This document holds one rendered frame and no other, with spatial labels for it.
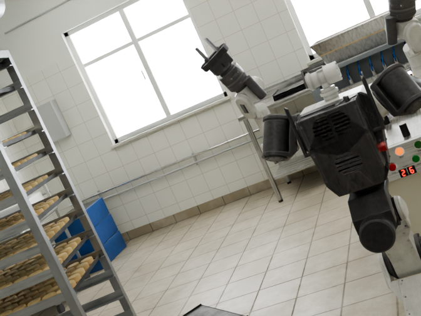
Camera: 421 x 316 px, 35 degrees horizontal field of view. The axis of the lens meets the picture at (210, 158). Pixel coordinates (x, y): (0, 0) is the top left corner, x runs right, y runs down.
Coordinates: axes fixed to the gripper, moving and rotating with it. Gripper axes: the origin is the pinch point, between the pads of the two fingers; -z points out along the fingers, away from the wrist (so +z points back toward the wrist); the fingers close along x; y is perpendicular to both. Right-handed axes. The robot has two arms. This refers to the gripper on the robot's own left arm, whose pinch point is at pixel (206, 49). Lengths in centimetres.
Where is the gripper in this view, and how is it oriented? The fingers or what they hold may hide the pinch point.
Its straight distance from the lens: 241.8
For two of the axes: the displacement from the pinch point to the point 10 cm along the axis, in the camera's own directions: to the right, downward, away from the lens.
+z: 6.9, 6.6, 3.1
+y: 2.8, 1.6, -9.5
